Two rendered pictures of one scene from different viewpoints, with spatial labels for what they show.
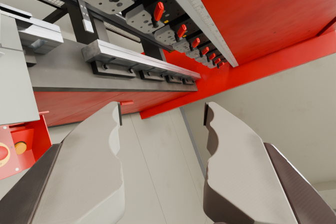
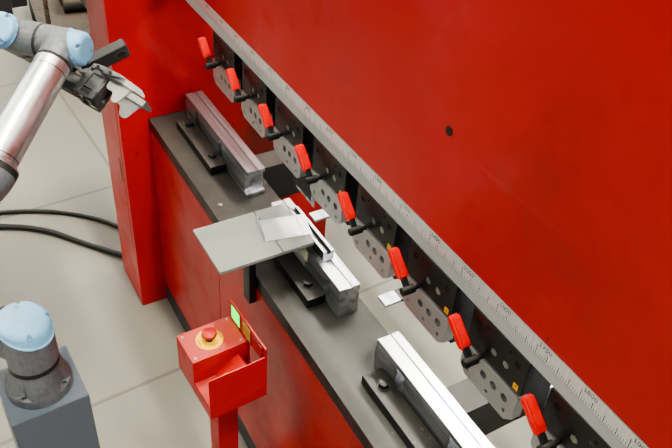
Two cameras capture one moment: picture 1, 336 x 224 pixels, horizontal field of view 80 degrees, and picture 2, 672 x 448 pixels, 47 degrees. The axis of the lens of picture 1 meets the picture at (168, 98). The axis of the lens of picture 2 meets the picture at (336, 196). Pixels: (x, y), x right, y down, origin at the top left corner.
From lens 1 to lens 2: 1.86 m
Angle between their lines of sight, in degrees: 110
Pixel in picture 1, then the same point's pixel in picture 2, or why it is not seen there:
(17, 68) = (262, 252)
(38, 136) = (242, 379)
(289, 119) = not seen: outside the picture
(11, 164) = (200, 353)
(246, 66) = not seen: outside the picture
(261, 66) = not seen: outside the picture
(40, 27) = (338, 271)
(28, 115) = (220, 265)
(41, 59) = (326, 315)
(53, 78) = (308, 331)
